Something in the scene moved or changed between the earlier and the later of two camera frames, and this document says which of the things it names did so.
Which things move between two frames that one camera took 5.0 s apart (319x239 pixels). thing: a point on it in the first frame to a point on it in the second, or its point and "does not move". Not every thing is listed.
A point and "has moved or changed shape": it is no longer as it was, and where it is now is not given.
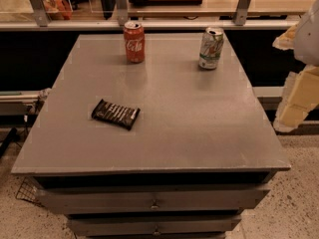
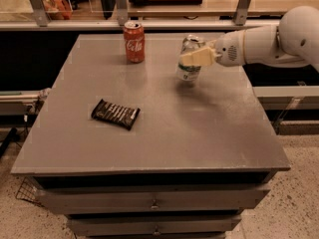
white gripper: (308, 37) to (228, 50)
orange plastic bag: (54, 3) does not move
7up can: (210, 48) has moved or changed shape
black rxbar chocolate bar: (124, 117) does not move
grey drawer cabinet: (200, 153) does not move
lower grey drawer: (150, 224) does not move
